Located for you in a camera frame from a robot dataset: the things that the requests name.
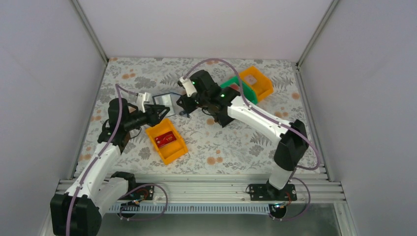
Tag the card in far orange bin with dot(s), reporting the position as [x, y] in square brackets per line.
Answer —
[250, 79]

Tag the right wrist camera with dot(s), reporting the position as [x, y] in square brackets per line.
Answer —
[188, 85]

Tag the floral table mat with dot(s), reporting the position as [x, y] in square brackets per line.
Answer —
[212, 149]

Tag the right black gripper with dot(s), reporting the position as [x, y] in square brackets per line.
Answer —
[188, 102]

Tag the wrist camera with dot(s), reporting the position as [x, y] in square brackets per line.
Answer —
[142, 100]
[188, 85]

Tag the aluminium rail frame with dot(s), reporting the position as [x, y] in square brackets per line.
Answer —
[227, 189]

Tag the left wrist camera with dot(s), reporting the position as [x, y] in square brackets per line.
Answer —
[142, 100]

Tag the far orange bin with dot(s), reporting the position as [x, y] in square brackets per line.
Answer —
[262, 89]

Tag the red VIP card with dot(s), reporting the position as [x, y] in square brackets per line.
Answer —
[165, 139]

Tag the orange bin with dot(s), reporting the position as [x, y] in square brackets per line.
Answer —
[262, 89]
[172, 151]

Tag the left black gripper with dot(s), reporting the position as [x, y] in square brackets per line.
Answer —
[149, 113]

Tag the blue card holder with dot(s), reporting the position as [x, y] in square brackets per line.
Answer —
[170, 99]

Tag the near orange bin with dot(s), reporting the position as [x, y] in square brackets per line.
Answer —
[172, 151]

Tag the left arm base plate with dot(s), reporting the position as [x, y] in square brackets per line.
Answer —
[142, 192]

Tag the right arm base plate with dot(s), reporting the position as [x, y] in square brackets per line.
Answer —
[264, 192]

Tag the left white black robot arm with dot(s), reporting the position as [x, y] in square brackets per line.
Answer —
[79, 211]

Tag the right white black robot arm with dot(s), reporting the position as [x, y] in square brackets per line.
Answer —
[226, 104]

